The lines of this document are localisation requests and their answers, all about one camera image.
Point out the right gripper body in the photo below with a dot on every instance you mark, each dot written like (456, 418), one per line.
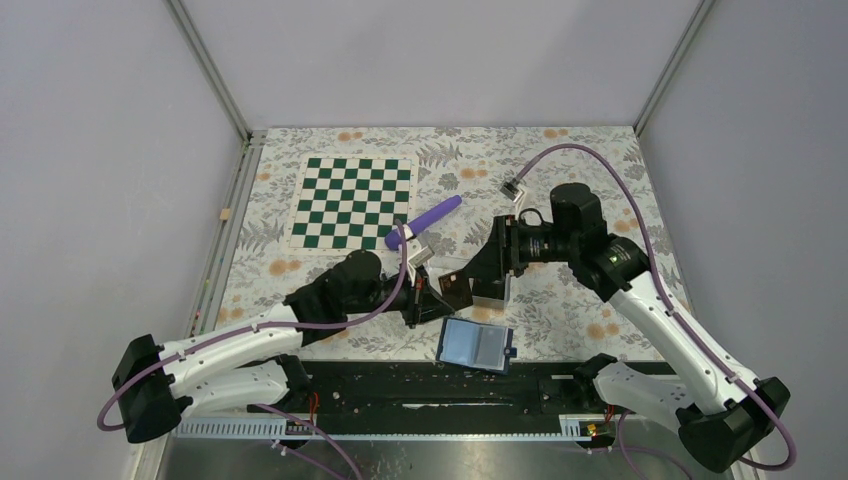
(512, 244)

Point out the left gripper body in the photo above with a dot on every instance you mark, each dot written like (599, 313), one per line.
(411, 312)

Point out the clear plastic card box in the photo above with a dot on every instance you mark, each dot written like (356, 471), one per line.
(439, 267)

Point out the blue leather card holder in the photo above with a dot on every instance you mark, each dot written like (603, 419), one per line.
(475, 345)

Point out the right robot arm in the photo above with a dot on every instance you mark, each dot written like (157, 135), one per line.
(720, 409)

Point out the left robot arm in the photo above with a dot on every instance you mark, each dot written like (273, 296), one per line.
(158, 385)

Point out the purple cylindrical tube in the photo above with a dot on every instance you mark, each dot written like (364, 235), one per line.
(419, 224)

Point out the green white chessboard mat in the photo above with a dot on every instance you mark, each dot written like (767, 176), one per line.
(349, 203)

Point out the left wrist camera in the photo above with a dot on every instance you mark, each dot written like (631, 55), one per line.
(418, 253)

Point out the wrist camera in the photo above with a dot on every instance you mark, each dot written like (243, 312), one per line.
(418, 253)
(513, 190)

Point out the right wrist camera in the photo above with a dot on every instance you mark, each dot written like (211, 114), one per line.
(513, 190)

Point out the white slotted cable duct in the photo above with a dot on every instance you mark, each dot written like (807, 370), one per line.
(411, 426)

